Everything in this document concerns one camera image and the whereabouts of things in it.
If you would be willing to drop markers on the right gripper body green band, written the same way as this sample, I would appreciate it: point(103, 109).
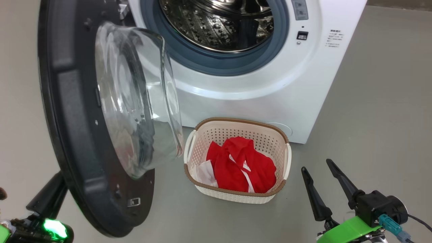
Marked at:
point(347, 229)

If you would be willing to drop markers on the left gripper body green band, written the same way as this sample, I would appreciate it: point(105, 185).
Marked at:
point(20, 231)

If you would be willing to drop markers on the black round glass washer door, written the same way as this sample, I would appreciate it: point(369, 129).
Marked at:
point(71, 101)

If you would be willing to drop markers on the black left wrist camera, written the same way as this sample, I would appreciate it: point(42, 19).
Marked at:
point(65, 234)

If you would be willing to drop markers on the cream perforated laundry basket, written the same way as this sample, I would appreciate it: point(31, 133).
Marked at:
point(236, 197)

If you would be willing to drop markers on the teal right camera connector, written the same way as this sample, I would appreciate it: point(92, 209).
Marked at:
point(388, 222)

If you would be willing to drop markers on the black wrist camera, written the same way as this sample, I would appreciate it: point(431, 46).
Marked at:
point(65, 234)
point(374, 206)

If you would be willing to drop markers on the white front-load washing machine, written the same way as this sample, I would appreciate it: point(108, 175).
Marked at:
point(270, 87)

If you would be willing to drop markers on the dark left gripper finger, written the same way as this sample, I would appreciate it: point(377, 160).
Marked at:
point(47, 199)

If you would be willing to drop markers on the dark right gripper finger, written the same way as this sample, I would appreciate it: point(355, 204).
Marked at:
point(342, 184)
point(315, 199)

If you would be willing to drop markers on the red garment with white stripes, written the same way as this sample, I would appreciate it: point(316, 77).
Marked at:
point(236, 168)

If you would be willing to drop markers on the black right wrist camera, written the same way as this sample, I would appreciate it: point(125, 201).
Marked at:
point(374, 206)

